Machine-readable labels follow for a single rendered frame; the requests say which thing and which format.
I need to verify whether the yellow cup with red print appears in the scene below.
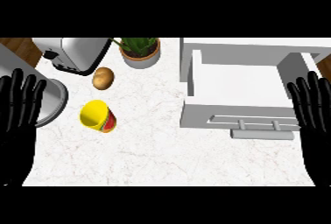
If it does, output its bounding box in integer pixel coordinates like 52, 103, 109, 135
77, 99, 120, 134

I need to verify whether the silver toaster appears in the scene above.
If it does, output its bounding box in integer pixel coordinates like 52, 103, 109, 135
31, 37, 114, 77

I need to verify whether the white cabinet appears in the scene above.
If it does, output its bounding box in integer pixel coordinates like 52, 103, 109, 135
179, 37, 331, 83

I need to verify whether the grey round appliance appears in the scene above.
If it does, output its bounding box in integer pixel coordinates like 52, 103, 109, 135
0, 43, 69, 129

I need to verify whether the white open drawer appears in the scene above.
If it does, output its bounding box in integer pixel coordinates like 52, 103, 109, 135
179, 49, 322, 131

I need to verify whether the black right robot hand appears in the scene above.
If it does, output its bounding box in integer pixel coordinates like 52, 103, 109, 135
285, 71, 331, 187

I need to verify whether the brown potato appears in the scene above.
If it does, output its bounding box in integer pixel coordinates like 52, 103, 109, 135
92, 66, 117, 91

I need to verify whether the grey drawer handle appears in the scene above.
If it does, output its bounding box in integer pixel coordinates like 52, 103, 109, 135
229, 119, 296, 141

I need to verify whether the green plant in grey pot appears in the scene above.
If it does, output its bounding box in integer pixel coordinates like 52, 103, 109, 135
109, 37, 161, 70

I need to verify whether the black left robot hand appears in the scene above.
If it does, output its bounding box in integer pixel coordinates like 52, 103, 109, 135
0, 68, 47, 187

